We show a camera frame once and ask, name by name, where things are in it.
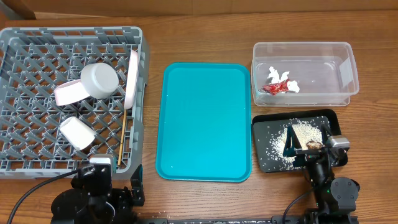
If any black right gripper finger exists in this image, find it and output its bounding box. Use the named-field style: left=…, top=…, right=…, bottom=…
left=283, top=125, right=303, bottom=157
left=321, top=124, right=333, bottom=147

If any dark food scrap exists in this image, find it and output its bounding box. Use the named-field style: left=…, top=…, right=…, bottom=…
left=306, top=141, right=323, bottom=150

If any white rice pile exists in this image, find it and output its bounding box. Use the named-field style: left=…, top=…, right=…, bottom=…
left=252, top=116, right=329, bottom=173

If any white paper cup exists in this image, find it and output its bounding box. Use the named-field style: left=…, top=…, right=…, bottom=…
left=59, top=116, right=95, bottom=150

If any white tissue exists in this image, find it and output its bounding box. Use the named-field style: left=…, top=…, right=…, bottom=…
left=267, top=67, right=300, bottom=93

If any wooden chopstick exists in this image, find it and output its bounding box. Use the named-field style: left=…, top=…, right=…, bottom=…
left=118, top=110, right=127, bottom=166

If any red foil sauce packet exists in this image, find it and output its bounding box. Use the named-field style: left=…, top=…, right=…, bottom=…
left=262, top=79, right=289, bottom=95

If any pink plastic bowl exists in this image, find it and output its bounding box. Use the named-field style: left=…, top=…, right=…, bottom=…
left=54, top=79, right=90, bottom=106

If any grey bowl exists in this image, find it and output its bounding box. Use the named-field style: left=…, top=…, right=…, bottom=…
left=80, top=63, right=119, bottom=99

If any pink round plate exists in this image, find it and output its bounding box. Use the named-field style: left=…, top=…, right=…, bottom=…
left=124, top=50, right=139, bottom=110

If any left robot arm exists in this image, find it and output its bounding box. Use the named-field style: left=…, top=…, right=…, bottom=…
left=51, top=164, right=145, bottom=224

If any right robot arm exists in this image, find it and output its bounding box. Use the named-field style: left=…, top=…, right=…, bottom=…
left=281, top=124, right=360, bottom=224

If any grey dishwasher rack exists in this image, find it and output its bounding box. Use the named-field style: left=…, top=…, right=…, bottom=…
left=1, top=27, right=150, bottom=180

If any black plastic tray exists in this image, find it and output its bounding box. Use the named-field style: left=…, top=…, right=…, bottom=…
left=252, top=109, right=341, bottom=173

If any clear plastic bin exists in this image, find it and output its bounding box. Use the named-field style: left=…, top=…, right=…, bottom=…
left=252, top=42, right=359, bottom=107

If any teal plastic tray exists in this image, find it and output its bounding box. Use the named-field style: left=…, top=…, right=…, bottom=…
left=155, top=62, right=252, bottom=182

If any black rail at table edge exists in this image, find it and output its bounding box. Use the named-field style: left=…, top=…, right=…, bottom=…
left=133, top=214, right=358, bottom=224

